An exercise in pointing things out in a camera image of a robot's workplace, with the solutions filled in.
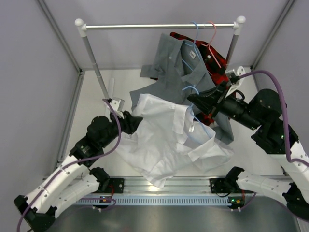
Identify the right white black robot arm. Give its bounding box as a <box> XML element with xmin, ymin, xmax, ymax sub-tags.
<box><xmin>187</xmin><ymin>83</ymin><xmax>309</xmax><ymax>220</ymax></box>

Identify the red black plaid shirt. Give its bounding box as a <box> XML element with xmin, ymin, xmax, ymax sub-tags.
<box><xmin>170</xmin><ymin>32</ymin><xmax>228</xmax><ymax>126</ymax></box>

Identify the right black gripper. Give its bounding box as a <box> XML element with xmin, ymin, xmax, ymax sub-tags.
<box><xmin>188</xmin><ymin>81</ymin><xmax>263</xmax><ymax>131</ymax></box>

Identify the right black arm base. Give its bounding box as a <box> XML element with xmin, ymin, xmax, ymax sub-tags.
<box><xmin>210</xmin><ymin>178</ymin><xmax>255</xmax><ymax>212</ymax></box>

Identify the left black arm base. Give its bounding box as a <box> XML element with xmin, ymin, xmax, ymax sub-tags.
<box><xmin>105</xmin><ymin>178</ymin><xmax>125</xmax><ymax>194</ymax></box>

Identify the white shirt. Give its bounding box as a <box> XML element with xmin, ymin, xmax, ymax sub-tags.
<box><xmin>116</xmin><ymin>94</ymin><xmax>233</xmax><ymax>188</ymax></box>

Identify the light blue hanger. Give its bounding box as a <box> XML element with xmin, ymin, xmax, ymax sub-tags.
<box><xmin>182</xmin><ymin>86</ymin><xmax>211</xmax><ymax>139</ymax></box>

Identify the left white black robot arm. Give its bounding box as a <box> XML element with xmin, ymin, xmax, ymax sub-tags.
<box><xmin>14</xmin><ymin>111</ymin><xmax>143</xmax><ymax>232</ymax></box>

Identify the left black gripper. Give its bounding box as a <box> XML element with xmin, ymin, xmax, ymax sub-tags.
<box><xmin>99</xmin><ymin>110</ymin><xmax>143</xmax><ymax>148</ymax></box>

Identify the pink wire hanger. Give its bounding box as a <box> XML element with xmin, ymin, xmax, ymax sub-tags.
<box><xmin>201</xmin><ymin>21</ymin><xmax>222</xmax><ymax>68</ymax></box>

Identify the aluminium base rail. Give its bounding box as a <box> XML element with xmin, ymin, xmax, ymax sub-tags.
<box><xmin>113</xmin><ymin>176</ymin><xmax>222</xmax><ymax>195</ymax></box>

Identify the blue hanger holding grey shirt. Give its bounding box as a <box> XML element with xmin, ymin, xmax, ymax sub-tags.
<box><xmin>182</xmin><ymin>21</ymin><xmax>202</xmax><ymax>71</ymax></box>

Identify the slotted grey cable duct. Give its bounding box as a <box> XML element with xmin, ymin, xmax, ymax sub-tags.
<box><xmin>77</xmin><ymin>195</ymin><xmax>232</xmax><ymax>205</ymax></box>

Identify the white metal clothes rack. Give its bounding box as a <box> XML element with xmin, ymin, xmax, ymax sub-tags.
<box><xmin>74</xmin><ymin>15</ymin><xmax>246</xmax><ymax>99</ymax></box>

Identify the grey button-up shirt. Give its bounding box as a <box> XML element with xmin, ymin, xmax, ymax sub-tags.
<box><xmin>129</xmin><ymin>32</ymin><xmax>235</xmax><ymax>145</ymax></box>

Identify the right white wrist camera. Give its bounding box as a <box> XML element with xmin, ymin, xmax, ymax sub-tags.
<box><xmin>225</xmin><ymin>66</ymin><xmax>246</xmax><ymax>97</ymax></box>

